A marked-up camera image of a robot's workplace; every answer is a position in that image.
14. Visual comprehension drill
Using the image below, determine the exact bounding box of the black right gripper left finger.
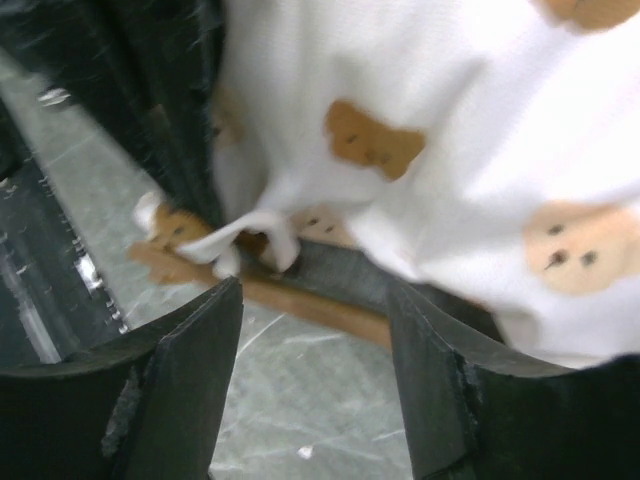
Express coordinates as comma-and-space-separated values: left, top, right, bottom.
1, 278, 243, 479

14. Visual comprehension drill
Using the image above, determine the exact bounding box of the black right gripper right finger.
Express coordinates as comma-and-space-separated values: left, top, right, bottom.
387, 282, 639, 479

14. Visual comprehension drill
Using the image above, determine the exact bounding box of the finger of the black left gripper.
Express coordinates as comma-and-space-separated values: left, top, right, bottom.
1, 1, 225, 226

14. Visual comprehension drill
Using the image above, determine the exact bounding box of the wooden pet bed frame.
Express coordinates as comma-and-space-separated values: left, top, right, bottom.
128, 242, 391, 349

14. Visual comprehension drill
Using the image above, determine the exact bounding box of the bear print bed mattress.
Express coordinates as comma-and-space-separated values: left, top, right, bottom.
133, 1, 639, 368

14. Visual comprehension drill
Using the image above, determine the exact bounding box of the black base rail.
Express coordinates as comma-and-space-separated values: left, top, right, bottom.
1, 108, 128, 368

